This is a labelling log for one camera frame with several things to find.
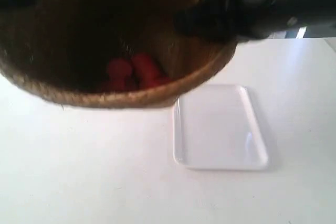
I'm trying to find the brown woven wicker basket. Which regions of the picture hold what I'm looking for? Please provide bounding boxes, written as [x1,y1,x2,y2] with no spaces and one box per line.
[1,0,237,109]

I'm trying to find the white rectangular plastic tray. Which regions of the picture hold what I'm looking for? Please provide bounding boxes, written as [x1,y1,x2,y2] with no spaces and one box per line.
[173,84,269,170]

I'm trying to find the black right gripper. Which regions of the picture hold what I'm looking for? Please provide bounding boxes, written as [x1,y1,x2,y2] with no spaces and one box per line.
[173,0,335,44]

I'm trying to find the red blocks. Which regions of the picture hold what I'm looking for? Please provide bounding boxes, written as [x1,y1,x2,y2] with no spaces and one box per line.
[131,53,171,89]

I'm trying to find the red round-headed peg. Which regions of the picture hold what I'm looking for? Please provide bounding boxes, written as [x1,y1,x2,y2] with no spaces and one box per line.
[98,58,136,92]

